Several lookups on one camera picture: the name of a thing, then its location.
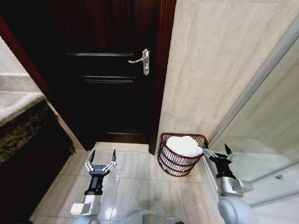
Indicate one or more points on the white robot front shell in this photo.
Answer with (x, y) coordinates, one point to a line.
(149, 217)

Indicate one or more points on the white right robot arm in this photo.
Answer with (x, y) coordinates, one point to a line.
(233, 200)

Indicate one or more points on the dark wooden door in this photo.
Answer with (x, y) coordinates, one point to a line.
(102, 70)

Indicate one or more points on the dark marble vanity counter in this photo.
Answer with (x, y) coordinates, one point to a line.
(25, 130)

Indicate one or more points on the small dark shower door hinge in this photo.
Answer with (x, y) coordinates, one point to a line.
(279, 176)

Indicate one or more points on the glass shower door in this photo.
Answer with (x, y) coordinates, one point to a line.
(264, 130)

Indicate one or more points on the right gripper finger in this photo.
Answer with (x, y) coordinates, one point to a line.
(208, 152)
(229, 155)

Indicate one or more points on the white towel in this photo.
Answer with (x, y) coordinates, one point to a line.
(183, 145)

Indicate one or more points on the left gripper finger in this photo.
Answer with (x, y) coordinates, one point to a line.
(112, 163)
(90, 163)

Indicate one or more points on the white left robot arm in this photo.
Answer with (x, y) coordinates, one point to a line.
(87, 205)

